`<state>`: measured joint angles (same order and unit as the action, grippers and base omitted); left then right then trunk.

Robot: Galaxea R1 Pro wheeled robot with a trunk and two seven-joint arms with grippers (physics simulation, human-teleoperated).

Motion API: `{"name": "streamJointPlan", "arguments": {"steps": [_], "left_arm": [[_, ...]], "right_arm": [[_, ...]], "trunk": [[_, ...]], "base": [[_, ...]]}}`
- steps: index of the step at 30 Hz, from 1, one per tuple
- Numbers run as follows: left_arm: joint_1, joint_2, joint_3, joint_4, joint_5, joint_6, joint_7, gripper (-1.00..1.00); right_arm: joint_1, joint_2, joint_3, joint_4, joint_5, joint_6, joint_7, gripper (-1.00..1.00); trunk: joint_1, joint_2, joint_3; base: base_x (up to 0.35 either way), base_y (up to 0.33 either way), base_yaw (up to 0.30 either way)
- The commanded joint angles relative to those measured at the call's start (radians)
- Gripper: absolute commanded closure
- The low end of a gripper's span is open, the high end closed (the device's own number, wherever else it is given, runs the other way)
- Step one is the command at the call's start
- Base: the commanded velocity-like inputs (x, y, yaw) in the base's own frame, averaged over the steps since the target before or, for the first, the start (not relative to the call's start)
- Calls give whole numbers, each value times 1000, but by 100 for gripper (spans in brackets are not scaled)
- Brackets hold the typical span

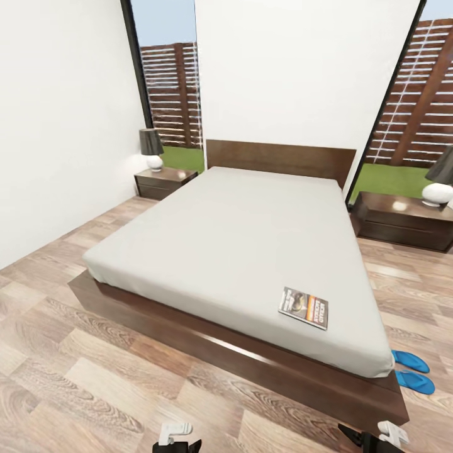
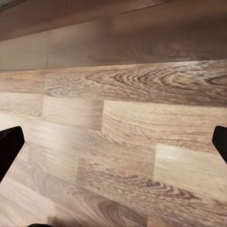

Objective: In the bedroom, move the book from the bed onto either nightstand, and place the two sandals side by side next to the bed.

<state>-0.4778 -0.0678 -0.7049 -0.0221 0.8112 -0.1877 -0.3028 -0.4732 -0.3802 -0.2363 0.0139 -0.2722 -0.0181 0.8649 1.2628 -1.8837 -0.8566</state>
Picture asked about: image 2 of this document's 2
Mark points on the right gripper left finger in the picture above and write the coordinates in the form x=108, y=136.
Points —
x=11, y=142

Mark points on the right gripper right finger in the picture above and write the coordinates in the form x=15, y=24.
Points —
x=219, y=140

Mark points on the bed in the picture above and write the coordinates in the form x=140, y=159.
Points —
x=53, y=34

